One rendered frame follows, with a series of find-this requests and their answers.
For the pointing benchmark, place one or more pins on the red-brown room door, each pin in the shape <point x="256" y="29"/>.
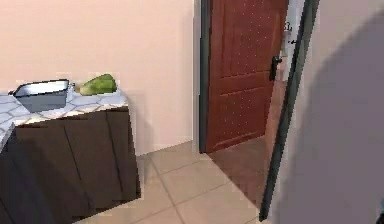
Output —
<point x="240" y="73"/>

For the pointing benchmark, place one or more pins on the green lettuce head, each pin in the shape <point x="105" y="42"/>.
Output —
<point x="99" y="84"/>

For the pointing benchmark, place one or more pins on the dark brown kitchen cabinet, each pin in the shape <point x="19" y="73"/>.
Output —
<point x="76" y="160"/>

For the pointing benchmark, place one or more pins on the grey rectangular baking pan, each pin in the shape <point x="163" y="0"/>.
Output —
<point x="41" y="96"/>

